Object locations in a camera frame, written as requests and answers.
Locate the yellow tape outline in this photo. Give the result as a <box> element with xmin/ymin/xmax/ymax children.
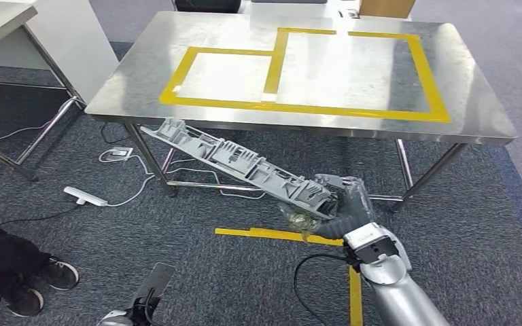
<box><xmin>158</xmin><ymin>27</ymin><xmax>452</xmax><ymax>124</ymax></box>

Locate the white floor socket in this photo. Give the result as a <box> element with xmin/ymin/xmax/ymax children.
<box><xmin>107</xmin><ymin>147</ymin><xmax>134</xmax><ymax>162</ymax></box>

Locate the white power strip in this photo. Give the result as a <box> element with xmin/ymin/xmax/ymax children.
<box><xmin>63</xmin><ymin>185</ymin><xmax>109</xmax><ymax>208</ymax></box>

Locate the yellow floor tape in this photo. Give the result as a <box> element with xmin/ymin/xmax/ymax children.
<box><xmin>215</xmin><ymin>227</ymin><xmax>364</xmax><ymax>326</ymax></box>

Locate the white power cable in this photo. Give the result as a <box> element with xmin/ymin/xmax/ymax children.
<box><xmin>0</xmin><ymin>121</ymin><xmax>52</xmax><ymax>151</ymax></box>
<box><xmin>99</xmin><ymin>148</ymin><xmax>156</xmax><ymax>208</ymax></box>

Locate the small steel table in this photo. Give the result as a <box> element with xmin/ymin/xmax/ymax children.
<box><xmin>0</xmin><ymin>1</ymin><xmax>87</xmax><ymax>183</ymax></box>

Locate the white looped cable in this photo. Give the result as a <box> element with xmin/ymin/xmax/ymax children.
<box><xmin>155</xmin><ymin>157</ymin><xmax>266</xmax><ymax>200</ymax></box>

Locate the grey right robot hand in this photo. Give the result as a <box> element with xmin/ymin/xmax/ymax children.
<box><xmin>279</xmin><ymin>174</ymin><xmax>376</xmax><ymax>242</ymax></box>

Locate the person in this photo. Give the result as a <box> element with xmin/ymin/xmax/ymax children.
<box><xmin>0</xmin><ymin>215</ymin><xmax>80</xmax><ymax>318</ymax></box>

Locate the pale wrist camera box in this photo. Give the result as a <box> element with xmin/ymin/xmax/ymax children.
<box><xmin>343</xmin><ymin>222</ymin><xmax>413</xmax><ymax>271</ymax></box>

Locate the grey plastic wheel hubcap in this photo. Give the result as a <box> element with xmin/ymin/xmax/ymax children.
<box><xmin>140</xmin><ymin>117</ymin><xmax>339</xmax><ymax>220</ymax></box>

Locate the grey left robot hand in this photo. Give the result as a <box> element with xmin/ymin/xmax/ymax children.
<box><xmin>128</xmin><ymin>262</ymin><xmax>177</xmax><ymax>326</ymax></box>

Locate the stainless steel workbench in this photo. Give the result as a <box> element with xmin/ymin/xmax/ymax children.
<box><xmin>84</xmin><ymin>11</ymin><xmax>519</xmax><ymax>215</ymax></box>

